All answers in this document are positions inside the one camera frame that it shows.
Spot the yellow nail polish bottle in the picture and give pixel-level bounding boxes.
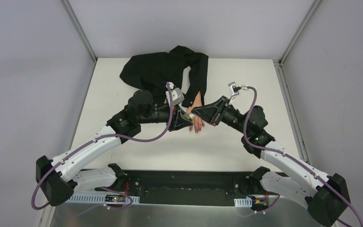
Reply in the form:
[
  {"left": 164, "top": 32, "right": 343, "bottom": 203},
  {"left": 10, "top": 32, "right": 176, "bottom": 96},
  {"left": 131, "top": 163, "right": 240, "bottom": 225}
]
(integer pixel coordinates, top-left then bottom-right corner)
[{"left": 183, "top": 113, "right": 193, "bottom": 122}]

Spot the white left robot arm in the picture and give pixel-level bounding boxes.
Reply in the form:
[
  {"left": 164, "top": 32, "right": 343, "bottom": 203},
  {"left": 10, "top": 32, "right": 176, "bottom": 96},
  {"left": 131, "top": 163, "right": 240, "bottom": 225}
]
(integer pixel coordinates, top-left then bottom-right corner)
[{"left": 31, "top": 87, "right": 192, "bottom": 210}]

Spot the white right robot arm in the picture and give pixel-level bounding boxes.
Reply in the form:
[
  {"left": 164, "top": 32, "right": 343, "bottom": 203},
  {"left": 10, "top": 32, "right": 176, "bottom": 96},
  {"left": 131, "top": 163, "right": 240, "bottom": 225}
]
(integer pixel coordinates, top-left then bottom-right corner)
[{"left": 192, "top": 96, "right": 350, "bottom": 227}]

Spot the mannequin hand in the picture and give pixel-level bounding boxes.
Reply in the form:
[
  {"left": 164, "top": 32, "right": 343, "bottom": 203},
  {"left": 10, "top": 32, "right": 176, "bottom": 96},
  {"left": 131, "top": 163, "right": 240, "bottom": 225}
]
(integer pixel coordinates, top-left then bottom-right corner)
[{"left": 187, "top": 91, "right": 204, "bottom": 134}]

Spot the black shirt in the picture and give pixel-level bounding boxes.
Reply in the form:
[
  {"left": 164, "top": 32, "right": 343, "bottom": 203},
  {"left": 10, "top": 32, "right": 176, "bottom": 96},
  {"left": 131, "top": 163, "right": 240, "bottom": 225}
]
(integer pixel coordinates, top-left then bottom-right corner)
[{"left": 119, "top": 45, "right": 209, "bottom": 108}]

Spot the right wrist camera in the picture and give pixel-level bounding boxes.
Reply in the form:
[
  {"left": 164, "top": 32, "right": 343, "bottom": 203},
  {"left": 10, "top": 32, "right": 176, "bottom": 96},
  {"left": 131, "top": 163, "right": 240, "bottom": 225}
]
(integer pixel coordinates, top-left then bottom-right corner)
[{"left": 228, "top": 82, "right": 247, "bottom": 104}]

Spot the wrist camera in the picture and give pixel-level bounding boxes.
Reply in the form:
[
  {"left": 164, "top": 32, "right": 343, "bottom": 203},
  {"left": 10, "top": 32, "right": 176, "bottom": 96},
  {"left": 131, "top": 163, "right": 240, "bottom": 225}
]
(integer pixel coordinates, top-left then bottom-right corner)
[
  {"left": 166, "top": 82, "right": 184, "bottom": 106},
  {"left": 228, "top": 82, "right": 247, "bottom": 104}
]

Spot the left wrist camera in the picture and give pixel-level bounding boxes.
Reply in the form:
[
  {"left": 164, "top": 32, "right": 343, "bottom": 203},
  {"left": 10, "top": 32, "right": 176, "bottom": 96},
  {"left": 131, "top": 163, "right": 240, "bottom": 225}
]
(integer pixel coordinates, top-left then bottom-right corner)
[{"left": 166, "top": 82, "right": 184, "bottom": 106}]

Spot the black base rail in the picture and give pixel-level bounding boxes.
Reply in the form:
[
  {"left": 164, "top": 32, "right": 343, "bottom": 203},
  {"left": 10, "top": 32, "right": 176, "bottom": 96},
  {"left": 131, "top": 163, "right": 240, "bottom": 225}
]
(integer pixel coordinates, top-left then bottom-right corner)
[{"left": 108, "top": 170, "right": 266, "bottom": 206}]

